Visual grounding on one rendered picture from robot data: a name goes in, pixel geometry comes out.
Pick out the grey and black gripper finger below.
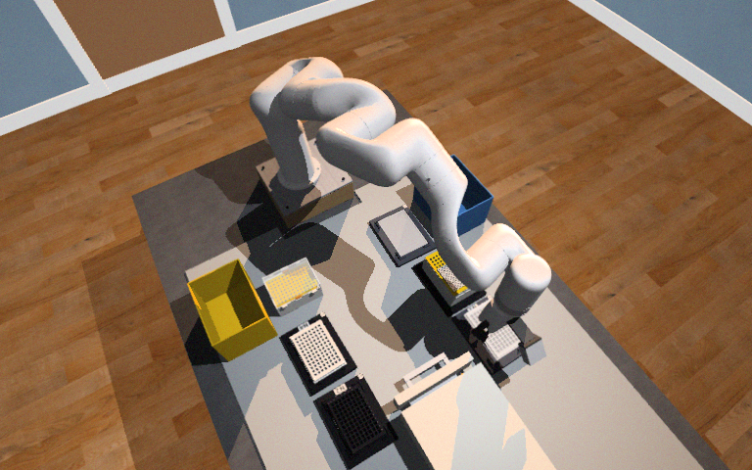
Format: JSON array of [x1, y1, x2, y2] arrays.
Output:
[[471, 319, 490, 343]]

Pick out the blue open-top box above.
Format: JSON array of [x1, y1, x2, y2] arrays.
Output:
[[413, 154, 494, 237]]

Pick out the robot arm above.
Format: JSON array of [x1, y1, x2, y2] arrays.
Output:
[[250, 57, 551, 316]]

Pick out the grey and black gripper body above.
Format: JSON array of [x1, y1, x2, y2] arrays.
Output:
[[478, 298, 520, 334]]

